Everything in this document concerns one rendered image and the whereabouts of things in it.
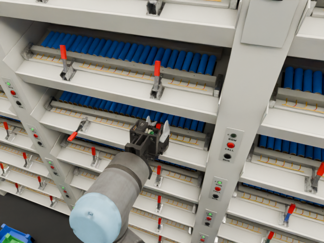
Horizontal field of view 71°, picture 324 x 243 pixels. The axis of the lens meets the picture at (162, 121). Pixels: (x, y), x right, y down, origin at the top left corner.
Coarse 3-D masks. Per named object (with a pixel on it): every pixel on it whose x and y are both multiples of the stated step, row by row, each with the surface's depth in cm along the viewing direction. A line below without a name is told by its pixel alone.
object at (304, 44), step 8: (312, 0) 37; (320, 0) 39; (312, 8) 38; (320, 8) 40; (304, 16) 34; (312, 16) 39; (320, 16) 39; (304, 24) 38; (312, 24) 38; (320, 24) 38; (296, 32) 37; (304, 32) 38; (312, 32) 37; (320, 32) 37; (296, 40) 38; (304, 40) 38; (312, 40) 37; (320, 40) 37; (296, 48) 40; (304, 48) 39; (312, 48) 39; (320, 48) 38; (296, 56) 41; (304, 56) 40; (312, 56) 40; (320, 56) 39
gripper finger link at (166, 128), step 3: (165, 123) 62; (165, 126) 62; (168, 126) 65; (165, 129) 63; (168, 129) 66; (165, 132) 64; (168, 132) 65; (162, 135) 62; (165, 135) 64; (162, 138) 63; (165, 138) 63; (159, 141) 62; (162, 141) 62
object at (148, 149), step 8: (136, 128) 56; (144, 128) 57; (152, 128) 58; (136, 136) 55; (144, 136) 54; (152, 136) 54; (160, 136) 57; (128, 144) 50; (136, 144) 51; (144, 144) 51; (152, 144) 55; (136, 152) 50; (144, 152) 54; (152, 152) 56; (144, 160) 51; (152, 160) 58
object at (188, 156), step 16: (48, 96) 83; (32, 112) 78; (48, 112) 83; (64, 112) 82; (64, 128) 79; (96, 128) 77; (112, 128) 77; (208, 128) 72; (112, 144) 76; (176, 144) 71; (192, 144) 71; (208, 144) 67; (176, 160) 69; (192, 160) 68
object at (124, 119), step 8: (56, 104) 81; (64, 104) 81; (80, 112) 80; (88, 112) 78; (96, 112) 78; (104, 112) 77; (112, 120) 77; (120, 120) 75; (128, 120) 75; (136, 120) 74; (144, 120) 74; (128, 128) 75; (176, 128) 71; (184, 136) 71; (192, 136) 70; (200, 136) 69
